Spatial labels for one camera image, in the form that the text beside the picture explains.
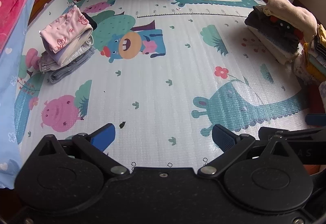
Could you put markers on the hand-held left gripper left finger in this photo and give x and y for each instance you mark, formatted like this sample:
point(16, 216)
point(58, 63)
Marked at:
point(103, 137)

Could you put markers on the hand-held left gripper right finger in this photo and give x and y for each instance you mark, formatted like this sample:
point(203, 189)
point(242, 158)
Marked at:
point(224, 138)

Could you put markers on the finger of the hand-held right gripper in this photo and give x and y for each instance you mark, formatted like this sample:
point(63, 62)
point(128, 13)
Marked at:
point(266, 132)
point(317, 119)

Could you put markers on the pink printed garment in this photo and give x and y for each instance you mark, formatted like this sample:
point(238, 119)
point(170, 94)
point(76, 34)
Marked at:
point(67, 27)

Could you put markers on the pile of colourful clothes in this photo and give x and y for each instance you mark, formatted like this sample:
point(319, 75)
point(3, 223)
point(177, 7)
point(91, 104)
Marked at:
point(314, 61)

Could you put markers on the white garment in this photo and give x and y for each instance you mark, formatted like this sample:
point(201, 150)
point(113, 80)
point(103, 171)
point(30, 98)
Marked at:
point(277, 54)

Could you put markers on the grey knit garment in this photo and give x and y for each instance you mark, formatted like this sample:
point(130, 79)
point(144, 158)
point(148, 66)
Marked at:
point(277, 40)

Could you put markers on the cartoon printed play mat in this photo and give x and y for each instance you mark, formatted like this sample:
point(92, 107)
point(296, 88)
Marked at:
point(178, 61)

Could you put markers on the lilac garment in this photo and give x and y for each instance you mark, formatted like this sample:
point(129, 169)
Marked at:
point(57, 57)

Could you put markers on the cream garment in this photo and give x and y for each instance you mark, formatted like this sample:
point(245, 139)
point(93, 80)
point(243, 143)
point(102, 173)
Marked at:
point(82, 44)

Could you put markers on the blue printed bed sheet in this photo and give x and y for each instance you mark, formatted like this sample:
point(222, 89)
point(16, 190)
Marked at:
point(10, 81)

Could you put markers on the black garment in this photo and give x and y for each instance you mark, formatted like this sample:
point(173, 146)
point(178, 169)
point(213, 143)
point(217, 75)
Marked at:
point(90, 21)

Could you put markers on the pink blanket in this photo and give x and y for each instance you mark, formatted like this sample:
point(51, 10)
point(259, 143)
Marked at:
point(17, 2)

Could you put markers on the wooden bed frame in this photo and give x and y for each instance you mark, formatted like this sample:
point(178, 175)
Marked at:
point(38, 7)

